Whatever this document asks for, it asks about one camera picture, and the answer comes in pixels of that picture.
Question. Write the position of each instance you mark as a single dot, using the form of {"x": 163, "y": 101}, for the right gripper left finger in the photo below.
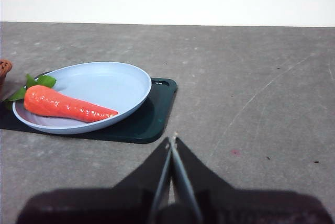
{"x": 146, "y": 171}

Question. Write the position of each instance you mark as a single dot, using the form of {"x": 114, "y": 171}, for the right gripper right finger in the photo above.
{"x": 196, "y": 174}

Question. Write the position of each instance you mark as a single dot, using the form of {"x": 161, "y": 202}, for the light blue plate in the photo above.
{"x": 104, "y": 85}

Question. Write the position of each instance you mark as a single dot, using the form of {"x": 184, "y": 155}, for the orange carrot with green leaves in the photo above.
{"x": 57, "y": 103}

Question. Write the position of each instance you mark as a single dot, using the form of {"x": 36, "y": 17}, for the black rectangular tray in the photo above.
{"x": 146, "y": 124}

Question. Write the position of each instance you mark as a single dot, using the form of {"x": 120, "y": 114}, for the brown wicker basket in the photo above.
{"x": 5, "y": 67}

